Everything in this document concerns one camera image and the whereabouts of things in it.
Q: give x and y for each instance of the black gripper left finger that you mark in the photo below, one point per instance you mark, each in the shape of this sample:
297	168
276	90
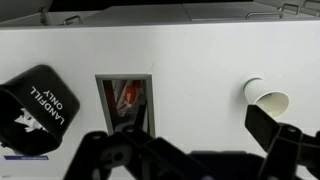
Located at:
133	150

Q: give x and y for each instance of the white paper cup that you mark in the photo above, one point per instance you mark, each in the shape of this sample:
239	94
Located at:
258	91

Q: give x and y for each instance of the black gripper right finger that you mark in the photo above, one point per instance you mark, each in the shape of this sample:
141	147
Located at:
286	143

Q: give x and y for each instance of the white crumpled paper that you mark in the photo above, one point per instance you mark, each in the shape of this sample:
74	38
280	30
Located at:
29	120

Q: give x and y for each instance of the red white trash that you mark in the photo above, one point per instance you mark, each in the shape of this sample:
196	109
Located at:
128	95

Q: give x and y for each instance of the blue label strip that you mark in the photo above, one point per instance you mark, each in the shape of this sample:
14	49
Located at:
26	157

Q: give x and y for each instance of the white closed drawer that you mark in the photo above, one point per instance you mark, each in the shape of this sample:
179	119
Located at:
216	11

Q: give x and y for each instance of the white closed cabinet door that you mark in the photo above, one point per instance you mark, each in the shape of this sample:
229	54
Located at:
133	15

